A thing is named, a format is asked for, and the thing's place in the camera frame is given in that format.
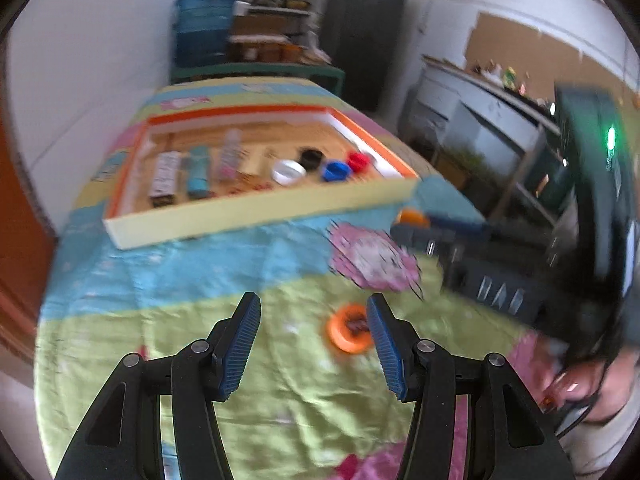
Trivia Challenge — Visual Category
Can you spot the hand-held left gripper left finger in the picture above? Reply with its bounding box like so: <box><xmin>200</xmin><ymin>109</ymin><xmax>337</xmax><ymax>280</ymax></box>
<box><xmin>54</xmin><ymin>291</ymin><xmax>262</xmax><ymax>480</ymax></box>

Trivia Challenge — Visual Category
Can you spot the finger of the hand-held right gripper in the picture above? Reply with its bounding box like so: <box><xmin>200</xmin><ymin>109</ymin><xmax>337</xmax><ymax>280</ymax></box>
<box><xmin>427</xmin><ymin>212</ymin><xmax>557</xmax><ymax>257</ymax></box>
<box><xmin>390</xmin><ymin>225</ymin><xmax>562</xmax><ymax>332</ymax></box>

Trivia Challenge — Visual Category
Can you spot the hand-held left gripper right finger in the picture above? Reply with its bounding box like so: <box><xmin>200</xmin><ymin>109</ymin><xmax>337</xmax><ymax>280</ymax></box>
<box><xmin>366</xmin><ymin>293</ymin><xmax>573</xmax><ymax>480</ymax></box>

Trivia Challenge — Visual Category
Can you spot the plain orange bottle cap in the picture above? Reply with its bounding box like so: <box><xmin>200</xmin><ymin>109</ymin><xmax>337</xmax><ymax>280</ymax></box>
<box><xmin>396</xmin><ymin>208</ymin><xmax>431</xmax><ymax>228</ymax></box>

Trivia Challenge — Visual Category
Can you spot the orange labelled bottle cap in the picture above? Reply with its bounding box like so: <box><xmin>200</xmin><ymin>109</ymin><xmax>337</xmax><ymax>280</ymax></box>
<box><xmin>326</xmin><ymin>303</ymin><xmax>375</xmax><ymax>353</ymax></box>

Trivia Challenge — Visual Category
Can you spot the blue bottle cap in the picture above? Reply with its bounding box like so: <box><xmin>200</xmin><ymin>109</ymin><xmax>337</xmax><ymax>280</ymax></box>
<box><xmin>322</xmin><ymin>160</ymin><xmax>352</xmax><ymax>182</ymax></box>

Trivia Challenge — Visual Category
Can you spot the shallow orange-rimmed cardboard box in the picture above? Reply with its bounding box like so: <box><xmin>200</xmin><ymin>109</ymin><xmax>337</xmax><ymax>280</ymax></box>
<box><xmin>102</xmin><ymin>104</ymin><xmax>421</xmax><ymax>251</ymax></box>

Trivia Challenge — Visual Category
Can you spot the white bottle cap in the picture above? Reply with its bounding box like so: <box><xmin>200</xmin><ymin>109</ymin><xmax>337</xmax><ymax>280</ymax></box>
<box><xmin>271</xmin><ymin>159</ymin><xmax>307</xmax><ymax>185</ymax></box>

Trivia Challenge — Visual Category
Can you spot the teal small box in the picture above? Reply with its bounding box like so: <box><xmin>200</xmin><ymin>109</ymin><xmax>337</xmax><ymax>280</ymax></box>
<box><xmin>186</xmin><ymin>146</ymin><xmax>212</xmax><ymax>200</ymax></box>

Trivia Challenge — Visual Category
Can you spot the person's right forearm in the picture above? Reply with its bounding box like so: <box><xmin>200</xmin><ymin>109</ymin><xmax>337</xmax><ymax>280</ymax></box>
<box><xmin>555</xmin><ymin>410</ymin><xmax>633</xmax><ymax>478</ymax></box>

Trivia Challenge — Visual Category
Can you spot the person's right hand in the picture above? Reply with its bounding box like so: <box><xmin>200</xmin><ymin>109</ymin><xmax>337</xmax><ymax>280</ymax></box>
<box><xmin>540</xmin><ymin>344</ymin><xmax>640</xmax><ymax>426</ymax></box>

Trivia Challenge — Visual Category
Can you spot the grey kitchen counter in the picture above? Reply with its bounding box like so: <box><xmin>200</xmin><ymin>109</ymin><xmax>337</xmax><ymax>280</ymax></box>
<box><xmin>400</xmin><ymin>55</ymin><xmax>566</xmax><ymax>231</ymax></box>

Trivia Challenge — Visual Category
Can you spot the tan printed cardboard liner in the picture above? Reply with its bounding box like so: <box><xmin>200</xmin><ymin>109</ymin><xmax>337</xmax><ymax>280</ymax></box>
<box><xmin>120</xmin><ymin>117</ymin><xmax>386</xmax><ymax>211</ymax></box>

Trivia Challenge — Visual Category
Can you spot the dark grey refrigerator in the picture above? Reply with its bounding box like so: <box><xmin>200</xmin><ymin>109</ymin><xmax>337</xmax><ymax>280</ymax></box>
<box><xmin>319</xmin><ymin>0</ymin><xmax>410</xmax><ymax>113</ymax></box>

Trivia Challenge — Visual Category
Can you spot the green table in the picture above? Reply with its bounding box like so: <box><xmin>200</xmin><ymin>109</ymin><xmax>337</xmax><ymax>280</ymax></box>
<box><xmin>170</xmin><ymin>61</ymin><xmax>347</xmax><ymax>98</ymax></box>

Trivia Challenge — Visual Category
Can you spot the white metal shelf rack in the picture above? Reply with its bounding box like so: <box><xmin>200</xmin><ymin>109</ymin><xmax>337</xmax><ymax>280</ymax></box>
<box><xmin>205</xmin><ymin>0</ymin><xmax>323</xmax><ymax>63</ymax></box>

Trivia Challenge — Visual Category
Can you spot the brown cardboard box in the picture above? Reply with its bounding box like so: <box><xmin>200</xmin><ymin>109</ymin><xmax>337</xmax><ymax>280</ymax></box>
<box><xmin>234</xmin><ymin>14</ymin><xmax>291</xmax><ymax>36</ymax></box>

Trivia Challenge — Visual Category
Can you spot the blue water jug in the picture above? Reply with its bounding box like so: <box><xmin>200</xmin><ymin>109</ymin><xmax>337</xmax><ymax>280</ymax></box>
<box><xmin>172</xmin><ymin>0</ymin><xmax>237</xmax><ymax>68</ymax></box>

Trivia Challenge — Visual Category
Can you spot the cardboard sheet on wall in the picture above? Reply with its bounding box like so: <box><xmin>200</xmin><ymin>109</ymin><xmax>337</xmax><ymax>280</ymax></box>
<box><xmin>465</xmin><ymin>11</ymin><xmax>626</xmax><ymax>92</ymax></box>

